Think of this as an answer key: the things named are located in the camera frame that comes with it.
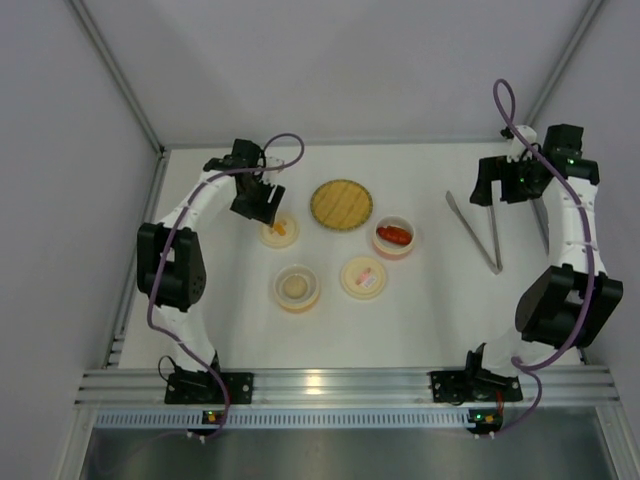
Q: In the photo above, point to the aluminium front rail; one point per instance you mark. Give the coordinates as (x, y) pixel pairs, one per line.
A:
(581, 385)

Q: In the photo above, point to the cream lid pink handle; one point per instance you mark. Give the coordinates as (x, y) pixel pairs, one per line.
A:
(363, 278)

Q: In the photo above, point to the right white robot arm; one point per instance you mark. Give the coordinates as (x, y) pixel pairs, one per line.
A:
(570, 302)

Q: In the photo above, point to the metal tongs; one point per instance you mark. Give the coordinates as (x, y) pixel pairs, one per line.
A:
(486, 241)

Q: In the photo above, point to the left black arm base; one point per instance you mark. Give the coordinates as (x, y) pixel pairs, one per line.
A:
(200, 388)

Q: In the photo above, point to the perforated cable duct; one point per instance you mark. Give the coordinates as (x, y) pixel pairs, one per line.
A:
(245, 419)

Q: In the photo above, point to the round bamboo plate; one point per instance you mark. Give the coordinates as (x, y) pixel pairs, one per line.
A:
(341, 205)

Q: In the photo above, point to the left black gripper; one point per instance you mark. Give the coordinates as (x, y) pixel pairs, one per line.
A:
(257, 203)

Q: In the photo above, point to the right aluminium frame post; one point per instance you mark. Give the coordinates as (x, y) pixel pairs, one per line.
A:
(573, 33)

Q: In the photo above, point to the right pink lunch container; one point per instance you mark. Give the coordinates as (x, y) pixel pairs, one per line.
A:
(388, 250)

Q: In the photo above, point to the cream lid orange handle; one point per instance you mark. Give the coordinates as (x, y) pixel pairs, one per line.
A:
(283, 233)

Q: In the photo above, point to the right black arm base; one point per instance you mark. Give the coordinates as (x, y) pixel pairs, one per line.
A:
(457, 387)

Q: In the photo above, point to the left aluminium frame post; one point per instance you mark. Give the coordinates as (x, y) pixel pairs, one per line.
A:
(98, 42)

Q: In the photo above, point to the aluminium frame post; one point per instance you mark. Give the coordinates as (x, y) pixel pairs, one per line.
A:
(573, 33)
(98, 42)

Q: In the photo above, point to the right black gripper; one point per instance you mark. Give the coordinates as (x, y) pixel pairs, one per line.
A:
(482, 182)

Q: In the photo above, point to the red sausage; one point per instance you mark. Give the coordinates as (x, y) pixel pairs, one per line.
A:
(394, 235)

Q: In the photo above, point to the left orange lunch container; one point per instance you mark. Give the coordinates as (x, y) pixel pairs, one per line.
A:
(303, 304)

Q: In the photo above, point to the white rice ball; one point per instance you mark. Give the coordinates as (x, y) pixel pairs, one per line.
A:
(295, 287)

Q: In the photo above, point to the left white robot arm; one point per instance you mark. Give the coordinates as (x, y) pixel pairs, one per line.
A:
(171, 269)

